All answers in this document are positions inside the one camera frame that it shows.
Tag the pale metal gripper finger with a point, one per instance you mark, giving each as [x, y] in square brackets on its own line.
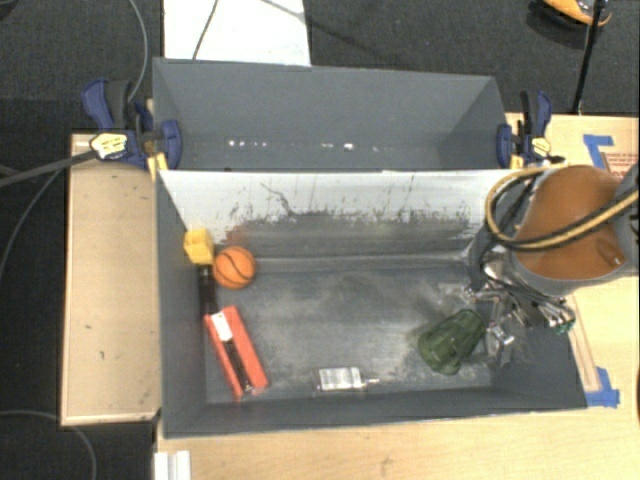
[505, 339]
[500, 355]

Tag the grey metal bin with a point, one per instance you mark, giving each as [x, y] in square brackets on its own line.
[340, 318]

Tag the orange stapler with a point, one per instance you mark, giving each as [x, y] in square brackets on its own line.
[235, 350]

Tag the orange toy basketball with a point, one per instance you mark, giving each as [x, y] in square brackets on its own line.
[234, 267]

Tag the pale wood flat board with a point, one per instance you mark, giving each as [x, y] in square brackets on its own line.
[112, 288]

